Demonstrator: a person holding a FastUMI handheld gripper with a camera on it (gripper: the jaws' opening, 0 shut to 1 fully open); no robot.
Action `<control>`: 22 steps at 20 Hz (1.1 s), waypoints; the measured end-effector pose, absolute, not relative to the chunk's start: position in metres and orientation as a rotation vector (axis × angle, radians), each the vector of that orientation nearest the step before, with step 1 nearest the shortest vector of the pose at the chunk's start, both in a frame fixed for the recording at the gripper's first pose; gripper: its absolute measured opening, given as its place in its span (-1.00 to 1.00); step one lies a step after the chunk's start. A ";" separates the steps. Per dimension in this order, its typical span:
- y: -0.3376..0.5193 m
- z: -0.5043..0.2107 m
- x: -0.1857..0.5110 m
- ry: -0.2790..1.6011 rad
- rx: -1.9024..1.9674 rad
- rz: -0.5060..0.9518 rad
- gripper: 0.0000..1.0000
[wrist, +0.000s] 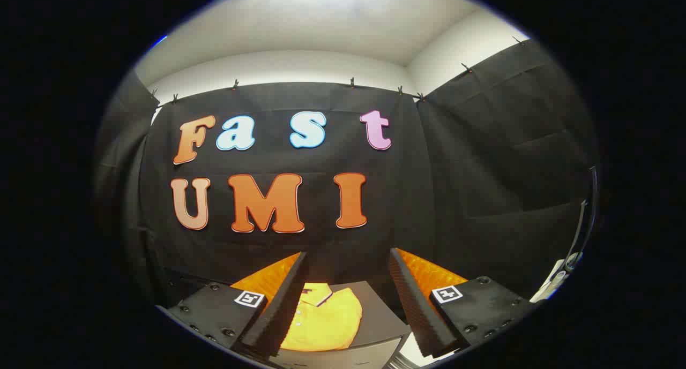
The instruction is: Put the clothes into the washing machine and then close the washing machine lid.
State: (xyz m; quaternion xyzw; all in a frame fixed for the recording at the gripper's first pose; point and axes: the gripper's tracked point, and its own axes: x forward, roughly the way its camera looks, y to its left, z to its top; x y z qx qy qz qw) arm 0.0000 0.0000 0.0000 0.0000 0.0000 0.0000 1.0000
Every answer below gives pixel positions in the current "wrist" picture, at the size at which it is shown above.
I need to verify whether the black metal stand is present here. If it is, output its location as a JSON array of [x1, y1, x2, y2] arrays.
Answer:
[[563, 165, 600, 276]]

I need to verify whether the black backdrop cloth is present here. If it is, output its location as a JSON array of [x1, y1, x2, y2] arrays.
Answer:
[[92, 37, 601, 311]]

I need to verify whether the white object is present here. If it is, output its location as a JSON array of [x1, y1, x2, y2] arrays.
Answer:
[[531, 258, 572, 304]]

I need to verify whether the yellow polo shirt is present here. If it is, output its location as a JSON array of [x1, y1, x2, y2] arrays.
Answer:
[[279, 282, 363, 352]]

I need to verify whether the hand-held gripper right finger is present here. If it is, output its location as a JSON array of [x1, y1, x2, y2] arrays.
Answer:
[[390, 247, 536, 359]]

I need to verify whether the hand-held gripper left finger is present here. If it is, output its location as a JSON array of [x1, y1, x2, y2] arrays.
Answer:
[[155, 251, 309, 359]]

